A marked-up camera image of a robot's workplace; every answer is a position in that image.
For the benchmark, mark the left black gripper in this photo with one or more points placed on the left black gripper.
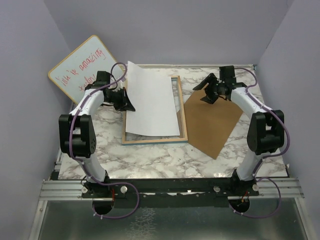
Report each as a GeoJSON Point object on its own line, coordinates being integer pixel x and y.
{"type": "Point", "coordinates": [125, 103]}

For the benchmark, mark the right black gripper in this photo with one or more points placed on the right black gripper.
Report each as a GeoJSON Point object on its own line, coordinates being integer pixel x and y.
{"type": "Point", "coordinates": [209, 98]}

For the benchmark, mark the hot air balloon photo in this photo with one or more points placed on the hot air balloon photo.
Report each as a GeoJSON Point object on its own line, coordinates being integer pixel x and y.
{"type": "Point", "coordinates": [151, 94]}

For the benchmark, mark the blue wooden photo frame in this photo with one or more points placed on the blue wooden photo frame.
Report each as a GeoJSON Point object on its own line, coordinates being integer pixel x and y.
{"type": "Point", "coordinates": [183, 137]}

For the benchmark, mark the brown cardboard backing board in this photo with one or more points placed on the brown cardboard backing board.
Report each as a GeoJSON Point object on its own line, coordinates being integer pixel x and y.
{"type": "Point", "coordinates": [209, 125]}

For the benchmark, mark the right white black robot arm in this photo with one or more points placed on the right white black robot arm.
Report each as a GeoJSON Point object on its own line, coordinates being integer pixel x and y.
{"type": "Point", "coordinates": [266, 133]}

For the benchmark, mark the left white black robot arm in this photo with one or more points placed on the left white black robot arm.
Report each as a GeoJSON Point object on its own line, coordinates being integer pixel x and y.
{"type": "Point", "coordinates": [77, 135]}

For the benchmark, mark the small whiteboard with red writing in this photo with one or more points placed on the small whiteboard with red writing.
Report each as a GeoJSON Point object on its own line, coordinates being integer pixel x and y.
{"type": "Point", "coordinates": [80, 68]}

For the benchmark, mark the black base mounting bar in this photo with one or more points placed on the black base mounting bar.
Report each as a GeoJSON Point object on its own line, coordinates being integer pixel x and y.
{"type": "Point", "coordinates": [169, 192]}

